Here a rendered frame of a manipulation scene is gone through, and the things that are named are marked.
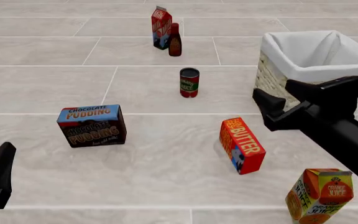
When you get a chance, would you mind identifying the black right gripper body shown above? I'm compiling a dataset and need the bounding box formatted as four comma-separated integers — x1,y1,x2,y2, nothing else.
264,75,358,134

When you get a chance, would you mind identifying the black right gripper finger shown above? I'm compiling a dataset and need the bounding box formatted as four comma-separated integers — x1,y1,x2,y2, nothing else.
252,88,287,116
285,78,326,103

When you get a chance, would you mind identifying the wicker basket with white liner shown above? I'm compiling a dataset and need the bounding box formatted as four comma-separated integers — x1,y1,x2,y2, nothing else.
253,30,358,112

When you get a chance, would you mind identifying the red and green tomato sauce can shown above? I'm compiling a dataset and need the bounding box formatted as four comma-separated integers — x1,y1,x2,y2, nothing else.
179,67,201,99

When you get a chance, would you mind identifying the dark red sauce bottle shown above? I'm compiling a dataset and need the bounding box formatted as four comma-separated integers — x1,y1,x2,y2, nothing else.
168,22,183,58

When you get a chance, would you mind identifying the red and orange butter box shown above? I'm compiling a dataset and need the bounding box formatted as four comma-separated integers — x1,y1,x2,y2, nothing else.
219,116,267,175

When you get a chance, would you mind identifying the orange juice carton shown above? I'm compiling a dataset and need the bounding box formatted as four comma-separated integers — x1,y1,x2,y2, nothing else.
285,168,355,224

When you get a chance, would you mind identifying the chocolate pudding box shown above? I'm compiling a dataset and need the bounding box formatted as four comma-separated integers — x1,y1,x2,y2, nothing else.
56,104,128,149

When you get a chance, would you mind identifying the red and blue milk carton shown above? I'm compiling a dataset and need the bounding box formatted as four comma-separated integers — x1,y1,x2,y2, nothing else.
150,6,174,50

